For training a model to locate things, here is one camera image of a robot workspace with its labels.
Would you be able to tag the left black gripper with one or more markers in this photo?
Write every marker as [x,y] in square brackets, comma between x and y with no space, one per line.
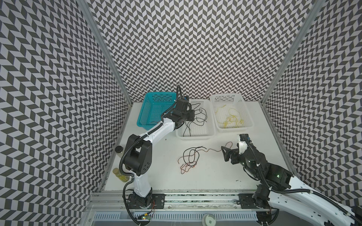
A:
[191,115]

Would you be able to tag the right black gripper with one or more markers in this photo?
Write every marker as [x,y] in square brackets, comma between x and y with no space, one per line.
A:
[233,155]

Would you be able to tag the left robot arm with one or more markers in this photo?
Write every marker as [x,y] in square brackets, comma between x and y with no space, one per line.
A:
[137,156]

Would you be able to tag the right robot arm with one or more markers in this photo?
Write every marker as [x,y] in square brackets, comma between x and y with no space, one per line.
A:
[280,189]

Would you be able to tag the middle white plastic basket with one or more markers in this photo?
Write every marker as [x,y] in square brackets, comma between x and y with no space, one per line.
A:
[203,127]

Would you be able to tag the white plastic basket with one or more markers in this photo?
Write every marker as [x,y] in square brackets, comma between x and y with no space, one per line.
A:
[230,112]
[203,127]

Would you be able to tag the teal plastic basket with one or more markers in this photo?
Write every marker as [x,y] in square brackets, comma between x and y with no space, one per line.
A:
[154,104]

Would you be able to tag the right white plastic basket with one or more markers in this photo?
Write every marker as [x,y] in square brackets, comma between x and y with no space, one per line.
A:
[230,112]

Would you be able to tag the round white knob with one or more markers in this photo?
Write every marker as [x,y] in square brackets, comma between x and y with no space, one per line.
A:
[209,220]

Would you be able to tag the black cap jar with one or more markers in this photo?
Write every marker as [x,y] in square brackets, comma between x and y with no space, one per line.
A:
[119,149]

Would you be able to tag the yellow liquid bottle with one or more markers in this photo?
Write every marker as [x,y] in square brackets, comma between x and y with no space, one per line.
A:
[120,176]

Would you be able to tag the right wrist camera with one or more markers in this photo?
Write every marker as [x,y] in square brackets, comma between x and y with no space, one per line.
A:
[243,146]

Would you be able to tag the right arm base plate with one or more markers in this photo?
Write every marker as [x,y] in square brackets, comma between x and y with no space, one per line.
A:
[246,201]

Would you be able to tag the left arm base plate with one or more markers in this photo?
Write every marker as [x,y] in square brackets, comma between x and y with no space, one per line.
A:
[156,201]

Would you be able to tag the aluminium front rail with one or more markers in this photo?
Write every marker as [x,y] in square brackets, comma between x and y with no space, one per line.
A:
[175,200]

